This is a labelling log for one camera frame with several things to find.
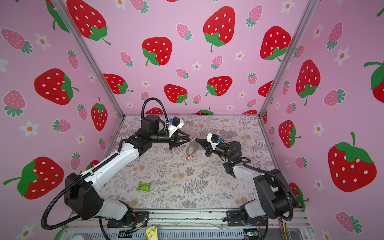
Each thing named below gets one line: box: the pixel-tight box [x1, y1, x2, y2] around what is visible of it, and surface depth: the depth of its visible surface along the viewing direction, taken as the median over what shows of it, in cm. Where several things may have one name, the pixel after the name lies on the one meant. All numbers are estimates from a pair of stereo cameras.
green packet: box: [136, 181, 152, 192], surface depth 85 cm
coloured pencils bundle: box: [279, 217, 292, 240], surface depth 71 cm
